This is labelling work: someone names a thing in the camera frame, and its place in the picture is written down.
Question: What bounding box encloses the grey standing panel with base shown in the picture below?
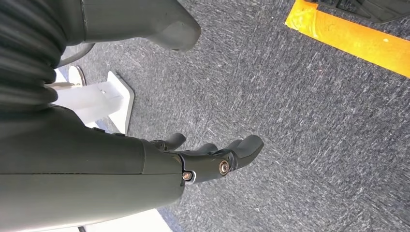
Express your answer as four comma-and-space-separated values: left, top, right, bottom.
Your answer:
53, 71, 135, 135

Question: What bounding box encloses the round disc base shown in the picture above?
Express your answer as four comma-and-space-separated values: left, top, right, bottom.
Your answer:
68, 65, 87, 87

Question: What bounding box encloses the yellow floor tape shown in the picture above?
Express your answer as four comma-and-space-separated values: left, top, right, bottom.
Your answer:
284, 0, 410, 79

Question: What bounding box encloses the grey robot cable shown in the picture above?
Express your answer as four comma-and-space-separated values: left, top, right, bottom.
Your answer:
57, 43, 96, 69

